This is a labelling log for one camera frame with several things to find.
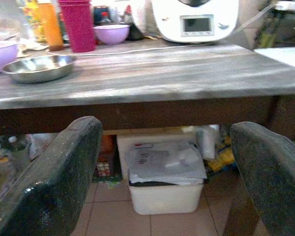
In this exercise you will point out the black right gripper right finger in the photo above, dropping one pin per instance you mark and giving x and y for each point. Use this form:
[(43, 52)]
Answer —
[(273, 182)]

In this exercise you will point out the wooden dining table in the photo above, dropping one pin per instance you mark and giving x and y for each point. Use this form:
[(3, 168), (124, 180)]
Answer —
[(150, 81)]

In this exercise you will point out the small lilac plastic bowl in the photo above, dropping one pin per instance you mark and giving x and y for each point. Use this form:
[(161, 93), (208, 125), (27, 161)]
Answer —
[(111, 34)]

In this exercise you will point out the white plastic storage box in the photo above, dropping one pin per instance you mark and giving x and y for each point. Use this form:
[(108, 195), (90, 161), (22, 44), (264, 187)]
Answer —
[(166, 199)]

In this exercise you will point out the yellow printed packet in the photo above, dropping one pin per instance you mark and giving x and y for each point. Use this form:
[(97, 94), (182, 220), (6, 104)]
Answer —
[(221, 159)]

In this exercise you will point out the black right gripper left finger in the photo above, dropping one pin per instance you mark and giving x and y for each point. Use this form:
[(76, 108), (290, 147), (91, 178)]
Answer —
[(51, 186)]

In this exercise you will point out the white kitchen cooking machine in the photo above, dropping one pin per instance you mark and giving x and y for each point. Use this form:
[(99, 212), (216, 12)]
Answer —
[(196, 19)]

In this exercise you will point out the white paper sheet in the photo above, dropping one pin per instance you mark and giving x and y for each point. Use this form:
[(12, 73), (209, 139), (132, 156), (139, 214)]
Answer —
[(282, 55)]

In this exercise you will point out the stainless steel shallow bowl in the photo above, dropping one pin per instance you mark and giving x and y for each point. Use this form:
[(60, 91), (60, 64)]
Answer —
[(39, 68)]

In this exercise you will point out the large lilac plastic bowl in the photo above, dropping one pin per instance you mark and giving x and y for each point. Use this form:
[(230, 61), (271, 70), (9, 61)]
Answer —
[(1, 56)]

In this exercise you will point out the dark sauce bottle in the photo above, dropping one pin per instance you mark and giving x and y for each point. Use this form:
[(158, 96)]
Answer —
[(132, 27)]

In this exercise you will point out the orange plastic bottle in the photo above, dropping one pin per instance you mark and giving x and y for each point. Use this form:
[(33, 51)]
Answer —
[(50, 24)]

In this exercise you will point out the magenta plastic cup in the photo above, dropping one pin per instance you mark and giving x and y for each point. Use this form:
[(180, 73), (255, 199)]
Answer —
[(78, 25)]

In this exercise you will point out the stack of white papers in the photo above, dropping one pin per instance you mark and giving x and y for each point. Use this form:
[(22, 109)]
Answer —
[(164, 164)]

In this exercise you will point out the white plastic roll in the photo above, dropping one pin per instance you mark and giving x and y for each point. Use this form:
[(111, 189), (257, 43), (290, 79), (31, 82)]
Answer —
[(209, 143)]

